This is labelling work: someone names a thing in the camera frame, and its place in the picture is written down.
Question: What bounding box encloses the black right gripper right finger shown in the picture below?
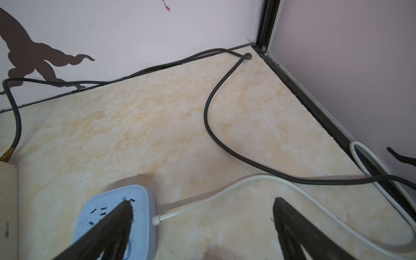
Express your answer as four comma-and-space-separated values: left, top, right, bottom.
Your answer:
273, 197, 355, 260

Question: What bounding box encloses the light blue round socket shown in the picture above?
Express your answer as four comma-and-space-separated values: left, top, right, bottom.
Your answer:
72, 184, 157, 260

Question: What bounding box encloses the white power strip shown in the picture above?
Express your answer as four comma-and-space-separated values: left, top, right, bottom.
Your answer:
1, 162, 18, 260

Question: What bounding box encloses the black socket power cord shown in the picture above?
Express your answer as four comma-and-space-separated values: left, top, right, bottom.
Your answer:
203, 52, 416, 191

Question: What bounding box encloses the black power strip cord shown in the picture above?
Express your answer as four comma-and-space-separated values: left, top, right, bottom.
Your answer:
0, 48, 244, 163

